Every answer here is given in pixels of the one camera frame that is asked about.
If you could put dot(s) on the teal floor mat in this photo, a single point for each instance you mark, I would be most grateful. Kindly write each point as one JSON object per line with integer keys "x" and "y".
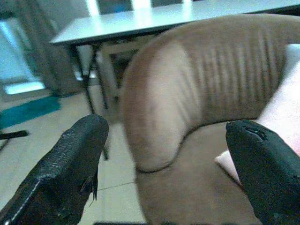
{"x": 28, "y": 110}

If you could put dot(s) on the brown fabric sofa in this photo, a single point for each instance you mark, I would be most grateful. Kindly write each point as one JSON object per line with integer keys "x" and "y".
{"x": 199, "y": 98}

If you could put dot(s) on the black metal stand base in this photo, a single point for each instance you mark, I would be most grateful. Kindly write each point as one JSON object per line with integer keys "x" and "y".
{"x": 10, "y": 136}

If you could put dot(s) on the white pillow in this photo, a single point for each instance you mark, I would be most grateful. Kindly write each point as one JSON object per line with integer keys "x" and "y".
{"x": 284, "y": 110}

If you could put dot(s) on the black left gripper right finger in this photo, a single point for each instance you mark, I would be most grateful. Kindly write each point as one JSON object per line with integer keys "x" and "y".
{"x": 264, "y": 168}

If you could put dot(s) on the grey folding table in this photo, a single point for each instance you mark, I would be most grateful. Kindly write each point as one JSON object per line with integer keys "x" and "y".
{"x": 131, "y": 25}

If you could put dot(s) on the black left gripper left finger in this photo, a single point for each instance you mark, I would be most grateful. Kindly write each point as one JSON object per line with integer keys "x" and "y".
{"x": 61, "y": 168}

